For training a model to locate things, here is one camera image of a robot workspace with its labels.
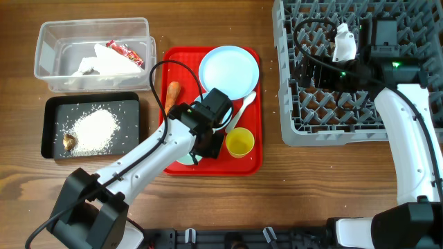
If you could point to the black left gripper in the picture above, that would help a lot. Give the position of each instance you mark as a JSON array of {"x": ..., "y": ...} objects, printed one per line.
[{"x": 214, "y": 149}]

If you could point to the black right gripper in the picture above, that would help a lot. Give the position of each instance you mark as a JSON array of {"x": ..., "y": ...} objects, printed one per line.
[{"x": 323, "y": 64}]

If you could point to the green bowl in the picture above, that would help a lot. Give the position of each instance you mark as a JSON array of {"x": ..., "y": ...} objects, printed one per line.
[{"x": 189, "y": 159}]

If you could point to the yellow plastic cup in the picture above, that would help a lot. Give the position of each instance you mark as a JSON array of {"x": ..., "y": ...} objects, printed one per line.
[{"x": 239, "y": 142}]

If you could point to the orange carrot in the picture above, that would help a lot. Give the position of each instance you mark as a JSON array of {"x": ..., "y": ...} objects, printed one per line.
[{"x": 172, "y": 94}]

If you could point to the white rice pile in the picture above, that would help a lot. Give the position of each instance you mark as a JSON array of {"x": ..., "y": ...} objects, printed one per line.
[{"x": 94, "y": 133}]

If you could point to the white napkin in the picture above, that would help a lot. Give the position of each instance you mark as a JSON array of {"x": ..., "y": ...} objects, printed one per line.
[{"x": 106, "y": 62}]

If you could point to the brown food scrap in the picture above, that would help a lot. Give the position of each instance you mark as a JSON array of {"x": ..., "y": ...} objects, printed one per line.
[{"x": 69, "y": 142}]

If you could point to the red snack wrapper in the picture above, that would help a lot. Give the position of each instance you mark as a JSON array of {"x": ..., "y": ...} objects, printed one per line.
[{"x": 125, "y": 51}]

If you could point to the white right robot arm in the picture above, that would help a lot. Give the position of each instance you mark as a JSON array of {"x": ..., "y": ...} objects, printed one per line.
[{"x": 398, "y": 87}]

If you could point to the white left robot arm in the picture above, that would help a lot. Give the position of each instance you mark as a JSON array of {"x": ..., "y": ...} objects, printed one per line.
[{"x": 91, "y": 209}]

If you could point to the grey dishwasher rack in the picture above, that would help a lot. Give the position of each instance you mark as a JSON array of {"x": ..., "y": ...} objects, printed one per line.
[{"x": 313, "y": 117}]

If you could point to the black waste tray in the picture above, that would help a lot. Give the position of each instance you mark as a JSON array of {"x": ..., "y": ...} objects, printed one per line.
[{"x": 61, "y": 112}]

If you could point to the light blue bowl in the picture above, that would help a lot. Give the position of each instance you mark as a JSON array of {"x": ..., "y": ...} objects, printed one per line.
[{"x": 226, "y": 119}]

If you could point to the red plastic tray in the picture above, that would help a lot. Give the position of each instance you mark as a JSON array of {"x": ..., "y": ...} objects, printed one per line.
[{"x": 225, "y": 164}]

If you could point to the white plastic spoon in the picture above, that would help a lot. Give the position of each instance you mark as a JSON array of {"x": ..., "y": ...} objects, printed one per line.
[{"x": 246, "y": 101}]

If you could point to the light blue plate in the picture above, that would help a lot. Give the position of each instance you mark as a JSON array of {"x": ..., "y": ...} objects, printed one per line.
[{"x": 230, "y": 69}]

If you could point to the clear plastic bin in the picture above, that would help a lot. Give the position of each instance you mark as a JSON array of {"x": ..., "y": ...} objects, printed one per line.
[{"x": 62, "y": 45}]

